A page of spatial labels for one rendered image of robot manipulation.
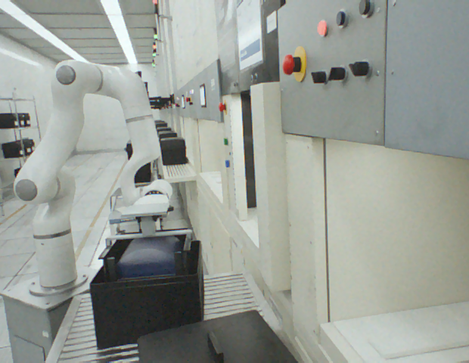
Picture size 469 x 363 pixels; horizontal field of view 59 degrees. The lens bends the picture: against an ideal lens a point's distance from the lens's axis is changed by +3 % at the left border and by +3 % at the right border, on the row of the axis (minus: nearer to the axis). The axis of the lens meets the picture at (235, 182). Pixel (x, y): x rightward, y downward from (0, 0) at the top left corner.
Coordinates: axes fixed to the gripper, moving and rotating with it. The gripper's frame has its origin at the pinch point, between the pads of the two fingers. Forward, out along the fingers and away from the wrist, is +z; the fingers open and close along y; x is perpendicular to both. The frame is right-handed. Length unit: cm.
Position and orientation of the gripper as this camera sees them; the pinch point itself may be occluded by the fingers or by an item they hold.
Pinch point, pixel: (147, 215)
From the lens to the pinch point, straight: 116.9
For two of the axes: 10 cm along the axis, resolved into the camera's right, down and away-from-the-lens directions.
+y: -10.0, 0.7, -0.6
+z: 0.7, 2.0, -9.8
